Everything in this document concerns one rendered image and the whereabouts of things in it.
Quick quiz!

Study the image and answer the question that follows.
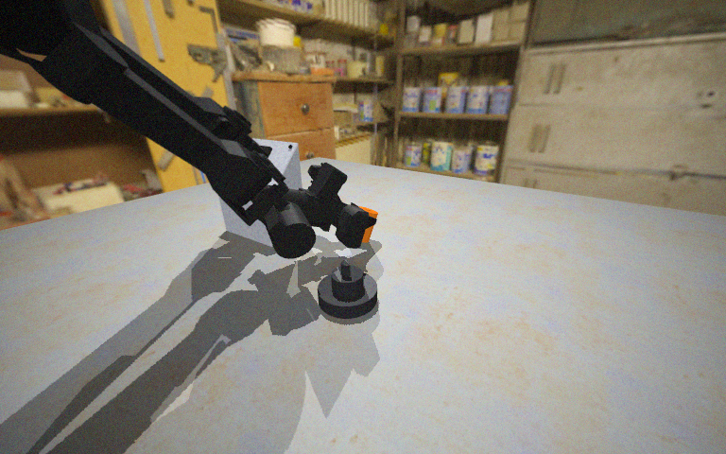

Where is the dark grey round pedestal with shaft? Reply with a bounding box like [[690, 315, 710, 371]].
[[318, 259, 377, 319]]

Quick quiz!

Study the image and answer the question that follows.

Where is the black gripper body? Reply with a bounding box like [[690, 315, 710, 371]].
[[298, 188, 370, 249]]

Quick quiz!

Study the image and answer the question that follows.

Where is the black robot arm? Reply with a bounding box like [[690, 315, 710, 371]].
[[0, 0, 316, 259]]

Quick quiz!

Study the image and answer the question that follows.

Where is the orange knob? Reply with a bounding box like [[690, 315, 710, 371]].
[[359, 206, 378, 243]]

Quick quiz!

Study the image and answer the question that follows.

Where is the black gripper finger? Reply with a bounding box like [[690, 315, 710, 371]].
[[334, 194, 348, 207], [351, 202, 377, 229]]

